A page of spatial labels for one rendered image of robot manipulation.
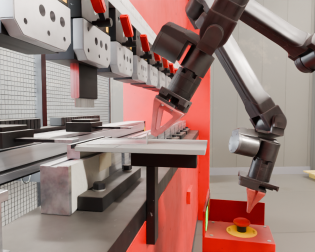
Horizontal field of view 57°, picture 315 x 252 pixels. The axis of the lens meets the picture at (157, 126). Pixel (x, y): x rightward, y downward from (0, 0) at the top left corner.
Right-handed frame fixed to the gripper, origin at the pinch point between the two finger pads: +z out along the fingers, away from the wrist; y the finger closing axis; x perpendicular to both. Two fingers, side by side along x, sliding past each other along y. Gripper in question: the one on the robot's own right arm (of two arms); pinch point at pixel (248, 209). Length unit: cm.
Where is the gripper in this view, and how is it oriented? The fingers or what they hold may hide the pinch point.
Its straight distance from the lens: 86.7
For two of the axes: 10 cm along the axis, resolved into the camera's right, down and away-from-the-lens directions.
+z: -2.4, 9.6, 1.3
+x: -2.3, 0.7, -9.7
